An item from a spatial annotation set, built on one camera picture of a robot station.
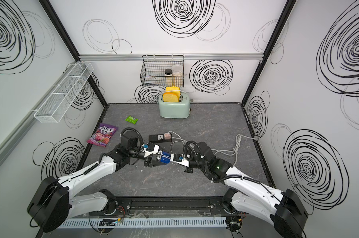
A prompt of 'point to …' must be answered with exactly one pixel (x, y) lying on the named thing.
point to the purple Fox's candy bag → (102, 135)
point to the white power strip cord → (234, 151)
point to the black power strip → (159, 138)
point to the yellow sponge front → (170, 97)
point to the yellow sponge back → (171, 89)
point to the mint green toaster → (181, 109)
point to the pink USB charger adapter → (167, 136)
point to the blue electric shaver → (163, 156)
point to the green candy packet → (132, 119)
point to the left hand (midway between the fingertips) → (166, 157)
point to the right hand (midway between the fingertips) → (174, 159)
